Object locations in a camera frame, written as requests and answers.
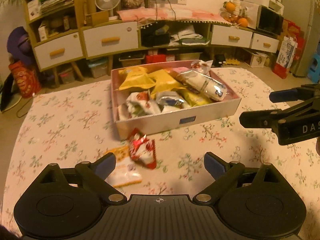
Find orange biscuit packet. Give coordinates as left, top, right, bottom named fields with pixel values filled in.
left=105, top=146, right=142, bottom=187

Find red white candy packet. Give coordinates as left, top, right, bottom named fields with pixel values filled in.
left=127, top=128, right=157, bottom=170

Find clear white rice cake packet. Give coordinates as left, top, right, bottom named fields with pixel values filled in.
left=176, top=69, right=228, bottom=101

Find white nut snack packet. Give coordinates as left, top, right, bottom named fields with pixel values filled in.
left=125, top=91, right=161, bottom=118

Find small yellow snack bag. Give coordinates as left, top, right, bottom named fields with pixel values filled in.
left=118, top=66, right=156, bottom=90

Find yellow cracker bag blue logo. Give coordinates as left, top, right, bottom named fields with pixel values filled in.
left=178, top=89, right=212, bottom=107

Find white pecan snack packet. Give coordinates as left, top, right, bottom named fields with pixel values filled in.
left=191, top=60, right=213, bottom=75

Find yellow snack bag plain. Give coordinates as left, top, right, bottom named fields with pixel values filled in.
left=148, top=69, right=185, bottom=99

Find floral tablecloth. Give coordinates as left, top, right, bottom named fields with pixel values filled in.
left=1, top=81, right=319, bottom=239

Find blue silver snack packet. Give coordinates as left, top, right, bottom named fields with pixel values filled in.
left=156, top=91, right=191, bottom=109

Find pink silver cardboard box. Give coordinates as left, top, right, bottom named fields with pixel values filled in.
left=111, top=60, right=241, bottom=139

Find oranges on stand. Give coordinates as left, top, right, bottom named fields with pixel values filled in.
left=220, top=0, right=249, bottom=28

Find orange printed bag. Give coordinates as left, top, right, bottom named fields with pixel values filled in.
left=9, top=61, right=41, bottom=98

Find clear plastic storage bin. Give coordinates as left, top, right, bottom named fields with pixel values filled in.
left=119, top=53, right=145, bottom=67

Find red storage box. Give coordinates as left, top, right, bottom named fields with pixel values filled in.
left=145, top=54, right=175, bottom=64

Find wooden cabinet with white drawers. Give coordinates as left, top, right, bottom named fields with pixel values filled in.
left=23, top=0, right=279, bottom=85

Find pink cloth runner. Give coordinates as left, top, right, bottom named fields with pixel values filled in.
left=117, top=7, right=231, bottom=25

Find purple plush toy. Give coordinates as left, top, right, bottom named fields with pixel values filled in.
left=7, top=27, right=34, bottom=66

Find black camera on tripod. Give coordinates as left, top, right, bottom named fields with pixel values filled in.
left=214, top=54, right=226, bottom=67

